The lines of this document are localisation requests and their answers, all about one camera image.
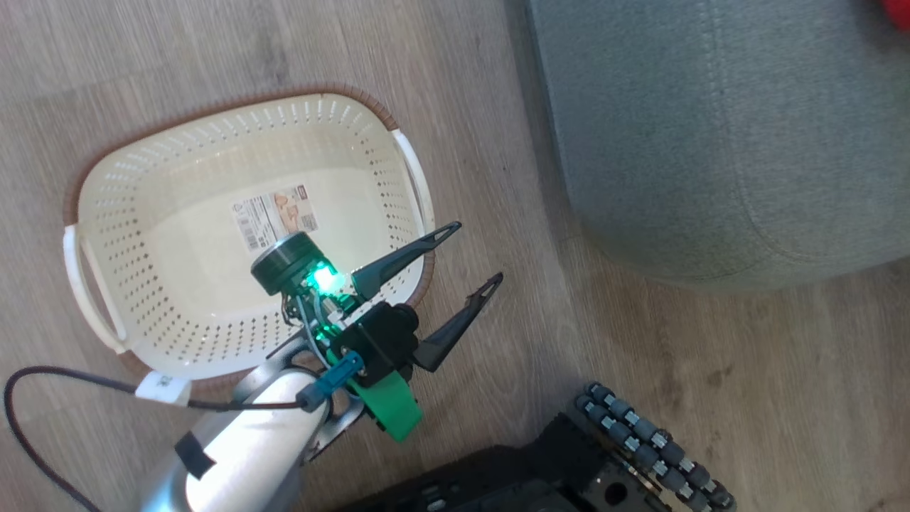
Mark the left gripper green bracket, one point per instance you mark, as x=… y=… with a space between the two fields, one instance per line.
x=313 y=281

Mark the large red garment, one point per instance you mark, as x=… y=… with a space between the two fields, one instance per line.
x=898 y=11

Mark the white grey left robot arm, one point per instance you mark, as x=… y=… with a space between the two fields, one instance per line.
x=242 y=455

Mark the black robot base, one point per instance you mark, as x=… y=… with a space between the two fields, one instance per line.
x=512 y=476

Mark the printed basket label sticker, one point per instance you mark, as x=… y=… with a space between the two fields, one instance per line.
x=274 y=213

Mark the cream perforated laundry basket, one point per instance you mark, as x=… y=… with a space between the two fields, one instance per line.
x=199 y=270

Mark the omni wheel with grey rollers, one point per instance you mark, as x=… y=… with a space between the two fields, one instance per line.
x=654 y=444

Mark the grey fabric sofa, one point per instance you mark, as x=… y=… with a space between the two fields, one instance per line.
x=711 y=135

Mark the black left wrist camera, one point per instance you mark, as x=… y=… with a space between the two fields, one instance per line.
x=377 y=341

